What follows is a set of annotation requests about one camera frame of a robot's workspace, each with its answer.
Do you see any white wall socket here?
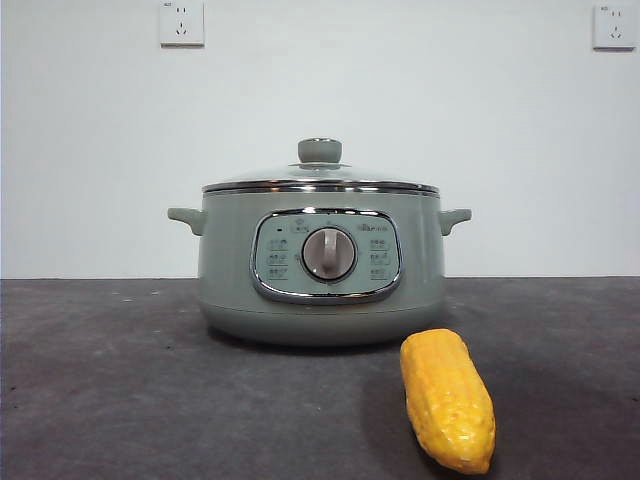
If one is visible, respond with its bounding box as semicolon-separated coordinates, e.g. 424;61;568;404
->
592;4;640;51
159;0;206;49

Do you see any glass lid with green knob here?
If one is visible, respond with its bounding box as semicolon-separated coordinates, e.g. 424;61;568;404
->
202;137;440;196

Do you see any sage green electric pot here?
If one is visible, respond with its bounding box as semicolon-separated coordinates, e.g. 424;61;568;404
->
167;187;473;348

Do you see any yellow corn cob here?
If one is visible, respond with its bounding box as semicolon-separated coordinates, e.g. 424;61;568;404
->
399;328;497;475

